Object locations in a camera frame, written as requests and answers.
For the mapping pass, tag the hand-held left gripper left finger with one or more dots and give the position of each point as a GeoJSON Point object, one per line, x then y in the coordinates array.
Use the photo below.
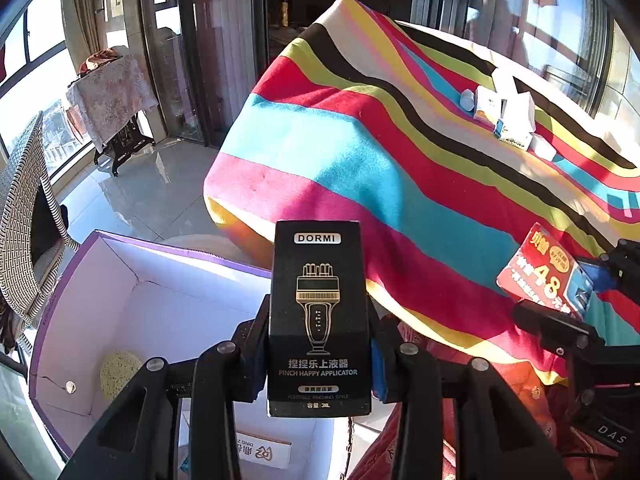
{"type": "Point", "coordinates": [252, 360]}

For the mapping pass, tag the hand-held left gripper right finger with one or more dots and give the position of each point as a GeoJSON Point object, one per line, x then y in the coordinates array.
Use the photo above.
{"type": "Point", "coordinates": [381, 370]}

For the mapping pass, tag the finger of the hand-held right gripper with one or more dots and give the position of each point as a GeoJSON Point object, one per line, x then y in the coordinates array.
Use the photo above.
{"type": "Point", "coordinates": [597, 275]}
{"type": "Point", "coordinates": [550, 322]}

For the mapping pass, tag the red and blue packet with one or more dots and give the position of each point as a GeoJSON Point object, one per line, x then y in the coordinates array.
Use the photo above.
{"type": "Point", "coordinates": [540, 270]}

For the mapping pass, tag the black box with gold print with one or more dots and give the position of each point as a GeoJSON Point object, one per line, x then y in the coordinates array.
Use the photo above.
{"type": "Point", "coordinates": [320, 310]}

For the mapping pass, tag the small brown and white box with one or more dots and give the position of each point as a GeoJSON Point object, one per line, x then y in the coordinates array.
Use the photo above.
{"type": "Point", "coordinates": [265, 452]}

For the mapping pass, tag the purple and white cardboard box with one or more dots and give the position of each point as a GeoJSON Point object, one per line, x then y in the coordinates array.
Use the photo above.
{"type": "Point", "coordinates": [165, 300]}

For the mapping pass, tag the green round sponge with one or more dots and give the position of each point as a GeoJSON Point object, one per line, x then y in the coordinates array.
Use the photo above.
{"type": "Point", "coordinates": [117, 375]}

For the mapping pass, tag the red patterned clothing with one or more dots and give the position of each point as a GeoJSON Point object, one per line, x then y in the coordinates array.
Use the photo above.
{"type": "Point", "coordinates": [500, 400]}

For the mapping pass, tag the white foam block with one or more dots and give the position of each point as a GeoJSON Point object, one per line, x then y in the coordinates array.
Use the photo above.
{"type": "Point", "coordinates": [542, 146]}

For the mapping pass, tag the white box red blue label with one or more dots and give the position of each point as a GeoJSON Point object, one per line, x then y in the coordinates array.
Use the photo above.
{"type": "Point", "coordinates": [517, 115]}

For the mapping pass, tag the small round metal disc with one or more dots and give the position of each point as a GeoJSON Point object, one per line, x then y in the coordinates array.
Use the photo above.
{"type": "Point", "coordinates": [70, 386]}

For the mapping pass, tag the white box with orange print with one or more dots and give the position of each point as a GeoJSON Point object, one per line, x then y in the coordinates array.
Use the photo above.
{"type": "Point", "coordinates": [487, 102]}

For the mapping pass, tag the large white folded box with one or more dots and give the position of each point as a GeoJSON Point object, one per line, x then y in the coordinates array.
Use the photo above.
{"type": "Point", "coordinates": [502, 80]}

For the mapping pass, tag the small pale blue object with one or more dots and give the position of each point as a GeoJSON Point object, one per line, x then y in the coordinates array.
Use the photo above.
{"type": "Point", "coordinates": [467, 100]}

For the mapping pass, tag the striped colourful tablecloth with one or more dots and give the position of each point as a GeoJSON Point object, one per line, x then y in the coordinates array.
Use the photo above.
{"type": "Point", "coordinates": [375, 135]}

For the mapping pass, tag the black table stand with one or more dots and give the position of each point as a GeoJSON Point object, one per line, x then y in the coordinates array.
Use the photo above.
{"type": "Point", "coordinates": [125, 145]}

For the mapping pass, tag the large glass window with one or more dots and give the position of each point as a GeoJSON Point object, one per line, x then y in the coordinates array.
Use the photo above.
{"type": "Point", "coordinates": [540, 25]}

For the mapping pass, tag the woven wicker chair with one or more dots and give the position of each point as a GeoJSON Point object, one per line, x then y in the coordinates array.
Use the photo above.
{"type": "Point", "coordinates": [20, 210]}

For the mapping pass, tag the small cloth-covered side table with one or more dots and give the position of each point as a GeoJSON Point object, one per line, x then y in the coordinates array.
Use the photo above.
{"type": "Point", "coordinates": [110, 95]}

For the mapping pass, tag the glass sliding door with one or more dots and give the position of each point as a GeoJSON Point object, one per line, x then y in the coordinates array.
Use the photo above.
{"type": "Point", "coordinates": [170, 60]}

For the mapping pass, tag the grey sheer curtain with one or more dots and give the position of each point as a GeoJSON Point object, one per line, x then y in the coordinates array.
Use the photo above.
{"type": "Point", "coordinates": [225, 35]}

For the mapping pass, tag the brown cloth bundle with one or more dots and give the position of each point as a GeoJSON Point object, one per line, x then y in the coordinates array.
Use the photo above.
{"type": "Point", "coordinates": [95, 62]}

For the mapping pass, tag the yellow bottle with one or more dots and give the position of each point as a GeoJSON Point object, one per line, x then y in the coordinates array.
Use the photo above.
{"type": "Point", "coordinates": [285, 12]}

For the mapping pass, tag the balcony side window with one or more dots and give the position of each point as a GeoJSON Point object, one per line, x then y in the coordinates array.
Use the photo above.
{"type": "Point", "coordinates": [30, 70]}

